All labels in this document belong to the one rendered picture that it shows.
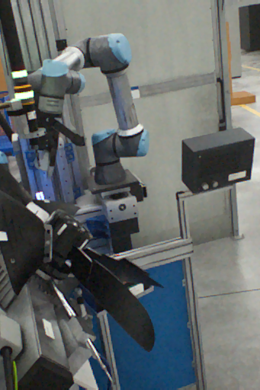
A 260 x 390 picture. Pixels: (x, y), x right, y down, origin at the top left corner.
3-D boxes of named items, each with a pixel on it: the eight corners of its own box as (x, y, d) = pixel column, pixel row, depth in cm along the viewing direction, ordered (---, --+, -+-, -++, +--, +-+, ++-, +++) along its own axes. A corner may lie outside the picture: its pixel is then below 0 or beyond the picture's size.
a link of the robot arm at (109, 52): (123, 149, 211) (93, 32, 181) (154, 148, 205) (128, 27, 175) (116, 163, 201) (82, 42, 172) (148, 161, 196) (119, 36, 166)
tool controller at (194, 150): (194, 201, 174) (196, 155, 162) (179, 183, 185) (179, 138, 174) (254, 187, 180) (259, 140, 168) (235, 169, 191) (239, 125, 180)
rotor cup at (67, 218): (70, 287, 114) (103, 247, 113) (24, 257, 108) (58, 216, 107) (61, 263, 127) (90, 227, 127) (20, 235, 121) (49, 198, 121)
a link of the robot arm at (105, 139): (100, 155, 214) (95, 128, 210) (126, 154, 210) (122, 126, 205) (90, 163, 204) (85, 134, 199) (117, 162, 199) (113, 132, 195)
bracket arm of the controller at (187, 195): (178, 202, 175) (178, 194, 174) (175, 199, 177) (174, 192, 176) (232, 188, 180) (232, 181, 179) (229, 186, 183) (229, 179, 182)
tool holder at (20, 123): (25, 141, 111) (16, 101, 107) (8, 140, 115) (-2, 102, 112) (52, 132, 117) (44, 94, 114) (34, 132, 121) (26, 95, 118)
